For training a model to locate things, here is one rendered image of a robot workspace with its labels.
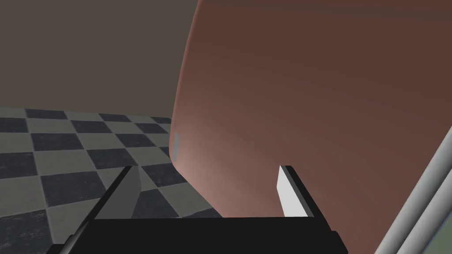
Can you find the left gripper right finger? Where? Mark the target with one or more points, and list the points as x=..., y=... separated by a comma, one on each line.
x=292, y=197

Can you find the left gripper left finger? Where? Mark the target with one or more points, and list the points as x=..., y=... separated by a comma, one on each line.
x=122, y=197

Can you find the reddish-brown appliance door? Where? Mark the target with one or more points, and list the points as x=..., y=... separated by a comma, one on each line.
x=310, y=106

